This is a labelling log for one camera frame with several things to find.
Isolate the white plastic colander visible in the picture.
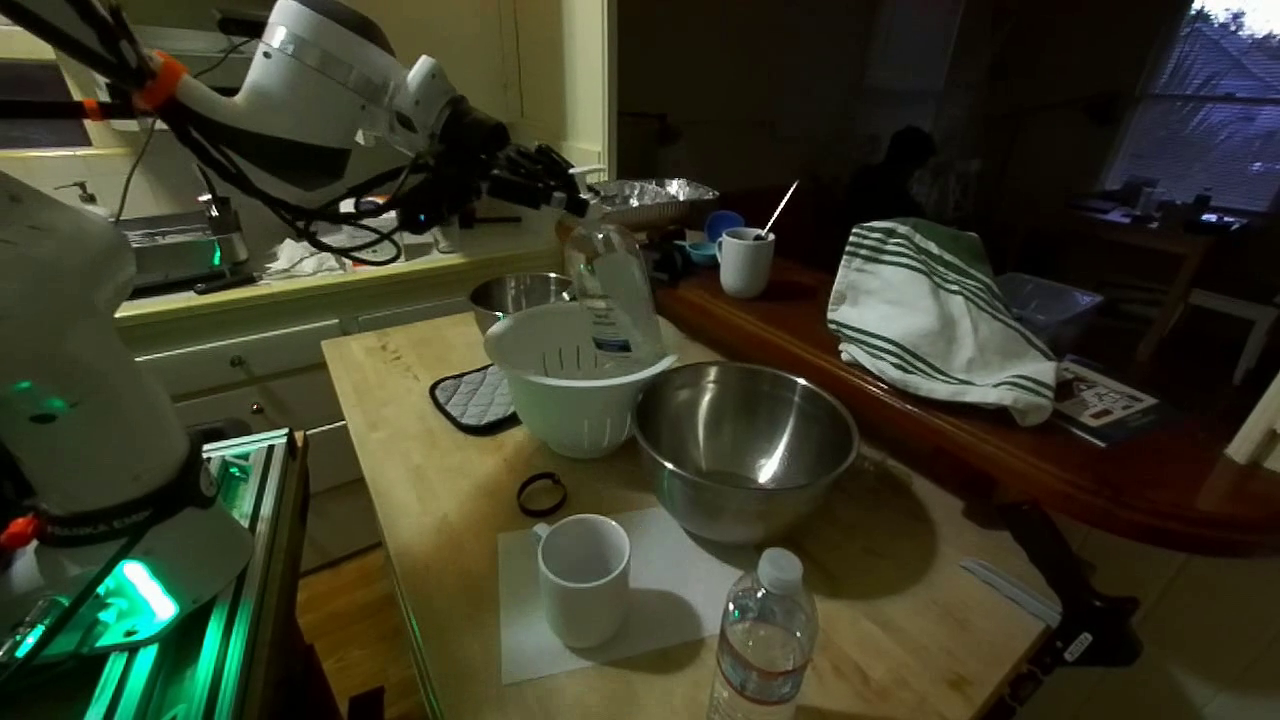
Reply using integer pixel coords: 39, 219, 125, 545
481, 295, 679, 464

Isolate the white mug with stirrer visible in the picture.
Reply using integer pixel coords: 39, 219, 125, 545
712, 225, 781, 302

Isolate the black table clamp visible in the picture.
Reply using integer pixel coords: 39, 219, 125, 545
1014, 506, 1146, 671

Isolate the window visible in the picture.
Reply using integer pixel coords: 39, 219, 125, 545
1098, 0, 1280, 218

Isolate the white wall shelf cabinet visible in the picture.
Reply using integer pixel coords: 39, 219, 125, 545
0, 0, 274, 155

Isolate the aluminium robot stand frame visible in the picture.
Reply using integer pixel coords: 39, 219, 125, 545
0, 425, 313, 720

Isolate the black stand with green light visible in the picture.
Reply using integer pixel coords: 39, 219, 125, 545
194, 193, 256, 291

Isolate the plain white mug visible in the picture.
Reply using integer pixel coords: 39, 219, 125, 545
534, 509, 638, 657

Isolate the grey metal base plate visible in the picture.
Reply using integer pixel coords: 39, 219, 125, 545
0, 506, 256, 657

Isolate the thin white stirrer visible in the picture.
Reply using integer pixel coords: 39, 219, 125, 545
757, 176, 806, 241

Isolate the white drawer cabinet counter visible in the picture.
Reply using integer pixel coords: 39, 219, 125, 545
114, 218, 571, 565

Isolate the large empty silver bowl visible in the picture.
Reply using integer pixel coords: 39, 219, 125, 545
629, 356, 864, 548

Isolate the white rectangular mat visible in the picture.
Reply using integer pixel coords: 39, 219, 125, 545
493, 506, 753, 688

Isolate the clear pump bottle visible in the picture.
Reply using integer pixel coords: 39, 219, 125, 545
556, 212, 670, 359

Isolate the clear plastic container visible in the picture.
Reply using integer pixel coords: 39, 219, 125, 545
997, 269, 1110, 351

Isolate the silver box device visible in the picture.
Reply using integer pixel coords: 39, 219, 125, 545
117, 212, 225, 295

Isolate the printed paper sheet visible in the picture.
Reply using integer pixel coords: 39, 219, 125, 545
1053, 356, 1165, 453

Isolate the clear plastic water bottle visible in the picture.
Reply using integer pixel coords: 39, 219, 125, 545
703, 545, 820, 720

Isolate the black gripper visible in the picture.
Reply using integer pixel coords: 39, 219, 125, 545
421, 97, 594, 231

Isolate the aluminium foil tray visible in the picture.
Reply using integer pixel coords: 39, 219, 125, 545
594, 173, 724, 225

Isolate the green striped white towel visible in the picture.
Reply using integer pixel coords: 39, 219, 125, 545
825, 212, 1064, 432

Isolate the black quilted pot holder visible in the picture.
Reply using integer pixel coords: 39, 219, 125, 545
427, 359, 523, 442

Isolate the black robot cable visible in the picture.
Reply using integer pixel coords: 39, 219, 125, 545
0, 0, 454, 269

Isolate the dark wooden counter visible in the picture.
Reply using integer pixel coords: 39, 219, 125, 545
658, 258, 1280, 558

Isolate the small black ring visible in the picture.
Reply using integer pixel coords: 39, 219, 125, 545
514, 468, 571, 519

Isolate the white crumpled paper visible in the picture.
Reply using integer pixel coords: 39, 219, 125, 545
266, 218, 444, 279

